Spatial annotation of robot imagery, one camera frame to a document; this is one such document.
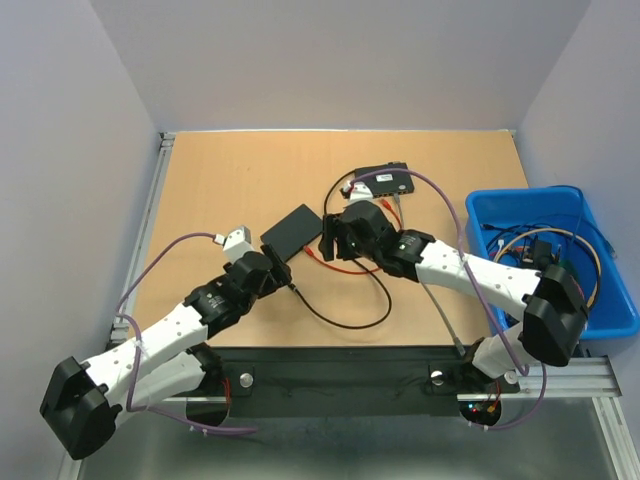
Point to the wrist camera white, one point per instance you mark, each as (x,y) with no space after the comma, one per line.
(235,244)
(354,192)

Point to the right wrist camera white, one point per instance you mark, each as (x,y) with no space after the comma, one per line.
(354,192)

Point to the aluminium frame rail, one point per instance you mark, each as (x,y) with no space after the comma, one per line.
(87,401)

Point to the blue plastic bin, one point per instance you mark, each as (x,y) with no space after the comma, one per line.
(532,228)

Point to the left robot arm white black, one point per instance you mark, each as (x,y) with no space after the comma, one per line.
(85,402)

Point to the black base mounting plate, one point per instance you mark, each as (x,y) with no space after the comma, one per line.
(357,382)

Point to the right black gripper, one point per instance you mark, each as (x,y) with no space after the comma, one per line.
(326,244)

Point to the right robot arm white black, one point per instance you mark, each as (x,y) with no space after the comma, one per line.
(548,307)

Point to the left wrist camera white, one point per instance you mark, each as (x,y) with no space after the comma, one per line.
(235,244)

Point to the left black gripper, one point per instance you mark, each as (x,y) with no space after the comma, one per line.
(279,269)

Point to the black network switch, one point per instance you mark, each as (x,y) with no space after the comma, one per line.
(383,183)

